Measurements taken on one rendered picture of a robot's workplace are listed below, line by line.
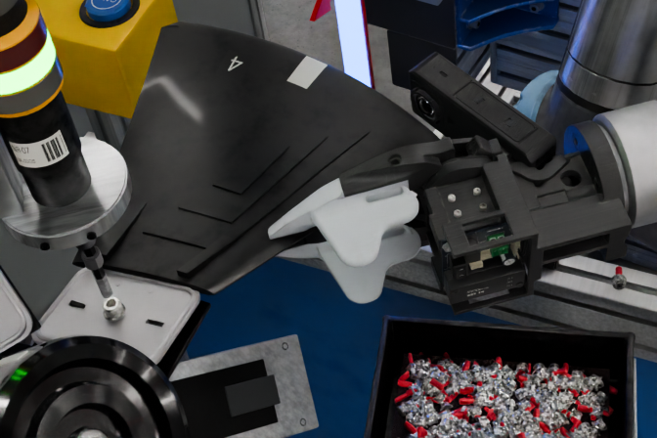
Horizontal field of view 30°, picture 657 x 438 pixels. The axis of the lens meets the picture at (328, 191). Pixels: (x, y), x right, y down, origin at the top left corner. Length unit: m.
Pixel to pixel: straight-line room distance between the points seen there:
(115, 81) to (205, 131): 0.30
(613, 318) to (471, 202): 0.42
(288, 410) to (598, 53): 0.34
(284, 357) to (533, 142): 0.27
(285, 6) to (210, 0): 0.50
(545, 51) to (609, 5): 0.63
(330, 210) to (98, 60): 0.42
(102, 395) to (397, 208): 0.21
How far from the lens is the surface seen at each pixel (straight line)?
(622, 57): 0.87
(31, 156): 0.62
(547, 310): 1.17
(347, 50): 1.00
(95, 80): 1.14
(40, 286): 2.02
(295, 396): 0.93
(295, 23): 2.72
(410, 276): 1.20
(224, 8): 2.35
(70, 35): 1.12
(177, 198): 0.79
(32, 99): 0.59
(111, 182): 0.65
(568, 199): 0.76
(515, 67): 1.53
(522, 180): 0.77
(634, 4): 0.86
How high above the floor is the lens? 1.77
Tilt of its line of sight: 48 degrees down
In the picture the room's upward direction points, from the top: 10 degrees counter-clockwise
